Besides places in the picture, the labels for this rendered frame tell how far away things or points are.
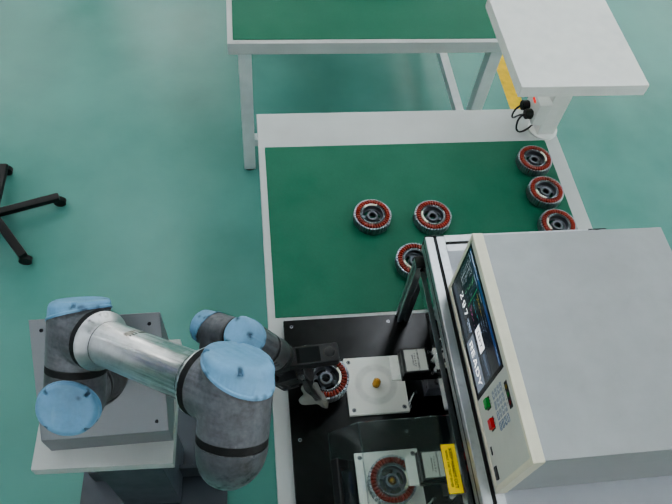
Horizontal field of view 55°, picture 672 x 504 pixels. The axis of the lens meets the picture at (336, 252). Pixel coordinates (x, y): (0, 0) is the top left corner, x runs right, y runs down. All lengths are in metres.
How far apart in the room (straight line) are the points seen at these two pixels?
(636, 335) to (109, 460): 1.17
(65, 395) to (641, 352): 1.04
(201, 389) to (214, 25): 2.93
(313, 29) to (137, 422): 1.57
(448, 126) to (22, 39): 2.39
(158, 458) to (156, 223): 1.44
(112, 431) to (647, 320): 1.14
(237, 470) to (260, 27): 1.82
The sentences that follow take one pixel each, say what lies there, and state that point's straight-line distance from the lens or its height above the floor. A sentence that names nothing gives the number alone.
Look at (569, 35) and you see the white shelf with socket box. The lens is 1.98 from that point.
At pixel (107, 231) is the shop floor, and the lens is 2.90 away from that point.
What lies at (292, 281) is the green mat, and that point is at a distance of 1.82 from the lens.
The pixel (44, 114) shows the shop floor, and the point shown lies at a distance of 3.42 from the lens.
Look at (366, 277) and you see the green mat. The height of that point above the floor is 0.75.
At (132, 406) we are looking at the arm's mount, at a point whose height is 0.87.
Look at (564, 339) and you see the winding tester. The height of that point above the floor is 1.32.
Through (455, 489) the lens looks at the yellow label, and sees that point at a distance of 1.33.
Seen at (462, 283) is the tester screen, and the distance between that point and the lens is 1.34.
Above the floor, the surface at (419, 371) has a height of 0.92.
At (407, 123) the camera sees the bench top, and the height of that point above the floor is 0.75.
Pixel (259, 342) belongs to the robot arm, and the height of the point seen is 1.11.
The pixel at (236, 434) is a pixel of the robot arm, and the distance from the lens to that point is 1.02.
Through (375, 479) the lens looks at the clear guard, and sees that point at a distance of 1.30.
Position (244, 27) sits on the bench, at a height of 0.75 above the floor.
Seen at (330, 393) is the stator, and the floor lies 0.86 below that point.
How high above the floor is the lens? 2.32
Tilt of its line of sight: 57 degrees down
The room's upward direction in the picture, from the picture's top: 8 degrees clockwise
